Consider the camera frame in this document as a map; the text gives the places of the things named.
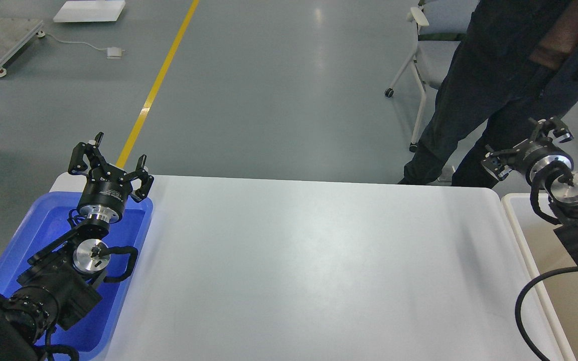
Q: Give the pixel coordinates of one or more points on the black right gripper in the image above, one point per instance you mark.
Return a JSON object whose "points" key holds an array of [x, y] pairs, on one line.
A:
{"points": [[533, 154]]}

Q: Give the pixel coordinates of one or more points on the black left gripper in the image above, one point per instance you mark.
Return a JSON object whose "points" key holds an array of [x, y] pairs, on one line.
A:
{"points": [[106, 191]]}

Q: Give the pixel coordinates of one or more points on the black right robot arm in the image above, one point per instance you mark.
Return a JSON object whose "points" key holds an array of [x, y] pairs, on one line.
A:
{"points": [[553, 197]]}

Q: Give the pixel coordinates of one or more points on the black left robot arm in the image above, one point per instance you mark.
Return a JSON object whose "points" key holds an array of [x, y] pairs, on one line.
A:
{"points": [[60, 287]]}

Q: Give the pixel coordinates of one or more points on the blue plastic bin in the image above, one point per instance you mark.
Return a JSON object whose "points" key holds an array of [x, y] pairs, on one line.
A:
{"points": [[48, 219]]}

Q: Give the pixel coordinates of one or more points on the person in dark clothes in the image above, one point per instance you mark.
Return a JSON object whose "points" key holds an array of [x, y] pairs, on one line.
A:
{"points": [[517, 61]]}

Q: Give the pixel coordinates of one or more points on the white grey office chair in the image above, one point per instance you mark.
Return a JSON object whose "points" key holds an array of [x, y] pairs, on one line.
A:
{"points": [[437, 27]]}

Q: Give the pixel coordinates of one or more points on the white plastic bin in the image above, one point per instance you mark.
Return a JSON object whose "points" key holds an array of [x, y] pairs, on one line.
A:
{"points": [[550, 310]]}

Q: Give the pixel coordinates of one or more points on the white flat board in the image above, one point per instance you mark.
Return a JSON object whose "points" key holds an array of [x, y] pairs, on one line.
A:
{"points": [[89, 11]]}

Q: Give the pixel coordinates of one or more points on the metal wheeled platform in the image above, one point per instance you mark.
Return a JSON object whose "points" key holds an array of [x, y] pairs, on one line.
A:
{"points": [[14, 34]]}

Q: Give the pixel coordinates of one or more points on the white power adapter with cable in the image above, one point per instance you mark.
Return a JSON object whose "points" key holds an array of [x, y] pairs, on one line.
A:
{"points": [[109, 52]]}

